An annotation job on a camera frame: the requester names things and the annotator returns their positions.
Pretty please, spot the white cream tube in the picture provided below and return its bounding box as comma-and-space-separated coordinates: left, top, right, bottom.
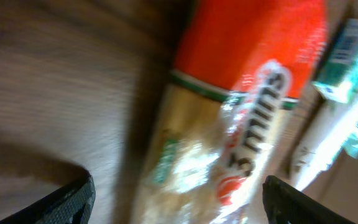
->
290, 89, 358, 191

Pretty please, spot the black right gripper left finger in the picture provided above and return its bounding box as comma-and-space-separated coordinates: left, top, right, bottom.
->
0, 172, 96, 224

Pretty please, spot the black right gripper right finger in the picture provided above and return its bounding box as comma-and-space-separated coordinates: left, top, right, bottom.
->
262, 175, 355, 224

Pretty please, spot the teal tissue pack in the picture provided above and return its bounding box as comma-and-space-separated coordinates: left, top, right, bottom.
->
312, 19, 358, 103

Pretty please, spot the orange spaghetti package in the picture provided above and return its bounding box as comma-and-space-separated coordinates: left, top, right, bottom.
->
131, 0, 326, 224

